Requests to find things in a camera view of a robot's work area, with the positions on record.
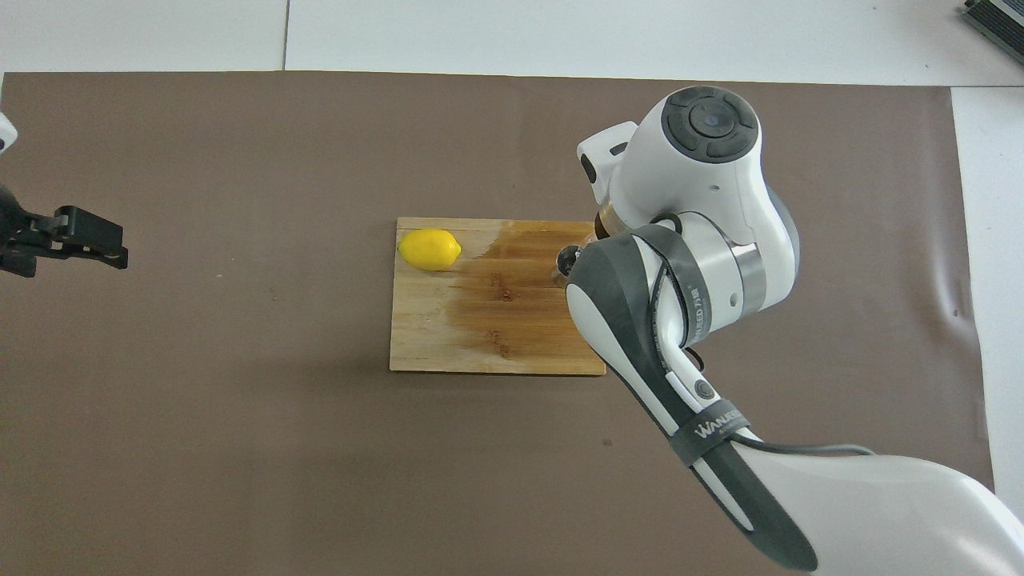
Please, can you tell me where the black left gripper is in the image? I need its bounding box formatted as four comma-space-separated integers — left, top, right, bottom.
0, 184, 129, 277

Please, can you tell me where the steel double jigger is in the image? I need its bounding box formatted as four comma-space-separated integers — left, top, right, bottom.
552, 244, 581, 287

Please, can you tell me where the brown paper table mat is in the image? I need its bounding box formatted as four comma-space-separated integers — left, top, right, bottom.
0, 70, 1005, 576

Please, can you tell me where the yellow lemon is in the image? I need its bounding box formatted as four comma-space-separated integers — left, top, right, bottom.
398, 228, 462, 272

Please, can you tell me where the wooden cutting board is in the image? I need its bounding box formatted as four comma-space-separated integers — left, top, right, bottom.
390, 217, 606, 376

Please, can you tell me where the grey finned metal device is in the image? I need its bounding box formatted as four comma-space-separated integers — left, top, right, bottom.
960, 0, 1024, 66

